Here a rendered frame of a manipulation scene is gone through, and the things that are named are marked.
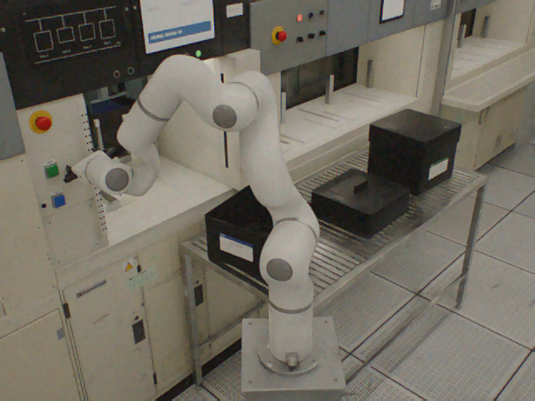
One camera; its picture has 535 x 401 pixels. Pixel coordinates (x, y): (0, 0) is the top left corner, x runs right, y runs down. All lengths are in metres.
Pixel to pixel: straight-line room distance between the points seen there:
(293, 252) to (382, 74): 2.22
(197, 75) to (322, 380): 0.86
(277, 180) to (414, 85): 2.10
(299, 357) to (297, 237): 0.39
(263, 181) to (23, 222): 0.77
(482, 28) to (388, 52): 1.50
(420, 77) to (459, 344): 1.43
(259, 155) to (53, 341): 1.04
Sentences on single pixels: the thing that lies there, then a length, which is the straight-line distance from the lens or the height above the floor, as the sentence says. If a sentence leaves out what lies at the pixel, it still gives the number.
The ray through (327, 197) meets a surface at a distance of 2.19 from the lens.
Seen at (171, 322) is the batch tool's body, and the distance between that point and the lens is 2.32.
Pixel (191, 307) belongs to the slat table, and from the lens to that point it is 2.27.
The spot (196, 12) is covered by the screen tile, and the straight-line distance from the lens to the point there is 1.93.
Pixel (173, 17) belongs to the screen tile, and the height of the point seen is 1.56.
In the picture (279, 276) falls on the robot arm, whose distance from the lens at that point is 1.34.
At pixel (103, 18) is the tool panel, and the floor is 1.59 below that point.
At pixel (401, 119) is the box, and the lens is 2.58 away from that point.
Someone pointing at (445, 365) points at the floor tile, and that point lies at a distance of 2.79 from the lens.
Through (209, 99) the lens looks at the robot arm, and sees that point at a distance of 1.21.
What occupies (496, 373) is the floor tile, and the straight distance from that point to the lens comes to 2.83.
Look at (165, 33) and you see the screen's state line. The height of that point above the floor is 1.52.
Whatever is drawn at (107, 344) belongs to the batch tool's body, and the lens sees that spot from 2.16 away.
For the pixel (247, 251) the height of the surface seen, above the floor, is 0.85.
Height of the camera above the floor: 1.91
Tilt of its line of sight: 29 degrees down
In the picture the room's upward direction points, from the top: 1 degrees counter-clockwise
